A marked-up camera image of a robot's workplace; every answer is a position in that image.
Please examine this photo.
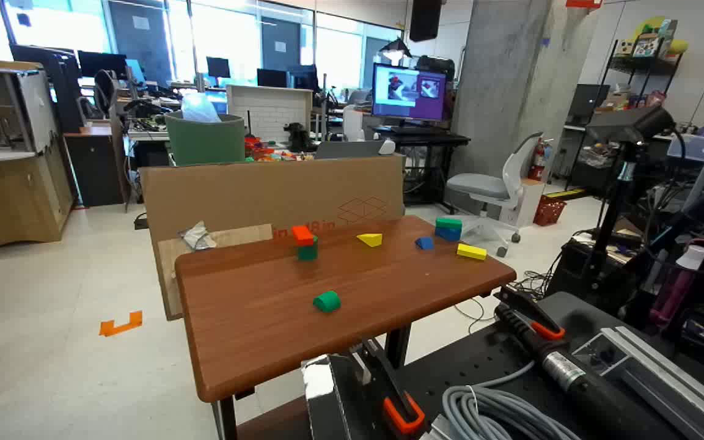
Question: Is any dark desk cabinet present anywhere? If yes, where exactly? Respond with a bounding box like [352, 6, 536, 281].
[63, 119, 131, 208]

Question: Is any wooden table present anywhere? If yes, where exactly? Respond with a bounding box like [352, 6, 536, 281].
[175, 213, 518, 440]

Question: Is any large cardboard box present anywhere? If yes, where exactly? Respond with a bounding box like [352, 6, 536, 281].
[140, 153, 409, 322]

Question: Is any lit computer monitor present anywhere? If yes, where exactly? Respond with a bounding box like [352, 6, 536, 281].
[371, 60, 453, 126]

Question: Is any orange block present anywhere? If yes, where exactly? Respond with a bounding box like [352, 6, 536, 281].
[288, 223, 318, 246]

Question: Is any aluminium rail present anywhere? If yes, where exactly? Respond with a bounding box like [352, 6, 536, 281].
[569, 324, 704, 440]

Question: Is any white crumpled paper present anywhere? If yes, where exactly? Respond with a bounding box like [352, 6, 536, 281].
[178, 218, 220, 255]

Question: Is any long green block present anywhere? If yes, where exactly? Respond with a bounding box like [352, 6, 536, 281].
[434, 215, 465, 235]

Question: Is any red fire extinguisher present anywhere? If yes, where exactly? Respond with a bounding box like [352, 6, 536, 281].
[529, 135, 552, 184]

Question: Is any yellow wedge block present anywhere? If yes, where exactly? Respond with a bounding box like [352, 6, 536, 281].
[354, 230, 386, 248]

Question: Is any black orange ribbed clamp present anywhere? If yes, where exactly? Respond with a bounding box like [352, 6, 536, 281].
[495, 283, 606, 400]

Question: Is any black orange bar clamp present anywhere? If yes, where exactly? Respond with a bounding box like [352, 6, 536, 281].
[348, 338, 431, 437]

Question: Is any pink cylinder tool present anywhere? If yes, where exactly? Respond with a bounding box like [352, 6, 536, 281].
[648, 241, 701, 328]

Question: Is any black camera stand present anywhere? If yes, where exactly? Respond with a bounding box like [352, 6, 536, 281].
[586, 104, 679, 296]

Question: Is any grey white office chair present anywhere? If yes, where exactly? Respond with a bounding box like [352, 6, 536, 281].
[446, 129, 546, 226]

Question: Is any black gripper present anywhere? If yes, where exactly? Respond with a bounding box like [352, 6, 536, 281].
[409, 0, 446, 43]

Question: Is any light wooden cabinet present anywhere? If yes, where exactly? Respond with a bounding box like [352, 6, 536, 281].
[0, 55, 79, 255]

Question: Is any black metal shelf rack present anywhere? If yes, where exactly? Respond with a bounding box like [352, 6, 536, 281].
[600, 14, 689, 178]

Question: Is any white panel board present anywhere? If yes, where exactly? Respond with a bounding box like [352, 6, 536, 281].
[225, 82, 315, 147]

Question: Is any green rounded block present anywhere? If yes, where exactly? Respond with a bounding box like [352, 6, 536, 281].
[310, 288, 346, 316]

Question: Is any green chair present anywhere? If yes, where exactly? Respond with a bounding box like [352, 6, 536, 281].
[164, 114, 249, 169]

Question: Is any long yellow block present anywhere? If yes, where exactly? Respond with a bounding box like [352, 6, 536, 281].
[456, 241, 492, 263]

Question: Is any grey coiled cable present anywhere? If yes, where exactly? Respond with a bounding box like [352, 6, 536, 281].
[421, 362, 582, 440]

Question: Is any red basket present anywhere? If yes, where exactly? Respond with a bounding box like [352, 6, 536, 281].
[533, 193, 568, 226]

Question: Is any orange floor tape marker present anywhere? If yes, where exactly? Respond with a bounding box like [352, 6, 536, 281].
[99, 308, 144, 339]

